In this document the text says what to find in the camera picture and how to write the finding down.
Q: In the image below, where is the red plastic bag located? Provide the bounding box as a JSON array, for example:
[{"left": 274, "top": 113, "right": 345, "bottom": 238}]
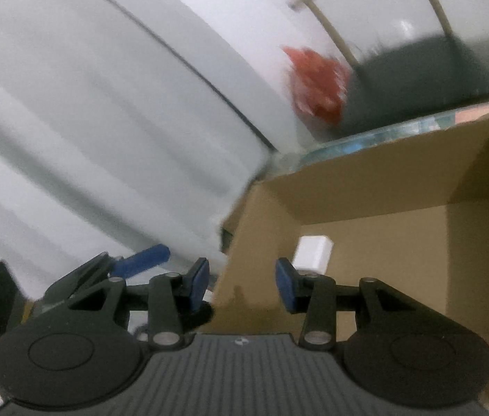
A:
[{"left": 282, "top": 46, "right": 351, "bottom": 127}]

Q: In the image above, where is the grey window curtain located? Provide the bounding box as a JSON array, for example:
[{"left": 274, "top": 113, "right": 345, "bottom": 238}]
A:
[{"left": 0, "top": 0, "right": 300, "bottom": 297}]

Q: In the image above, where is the small white box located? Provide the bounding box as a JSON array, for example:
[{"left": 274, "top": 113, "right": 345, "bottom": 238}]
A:
[{"left": 292, "top": 236, "right": 334, "bottom": 275}]

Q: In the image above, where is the colourful patterned floor mat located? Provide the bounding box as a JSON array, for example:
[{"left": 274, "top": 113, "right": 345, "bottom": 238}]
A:
[{"left": 295, "top": 104, "right": 489, "bottom": 171}]

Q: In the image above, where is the brown cardboard box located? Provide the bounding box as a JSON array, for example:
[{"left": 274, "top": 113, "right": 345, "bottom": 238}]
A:
[{"left": 211, "top": 112, "right": 489, "bottom": 408}]

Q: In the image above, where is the wooden chair black seat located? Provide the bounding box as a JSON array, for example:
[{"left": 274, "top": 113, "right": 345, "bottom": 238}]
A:
[{"left": 288, "top": 0, "right": 489, "bottom": 138}]

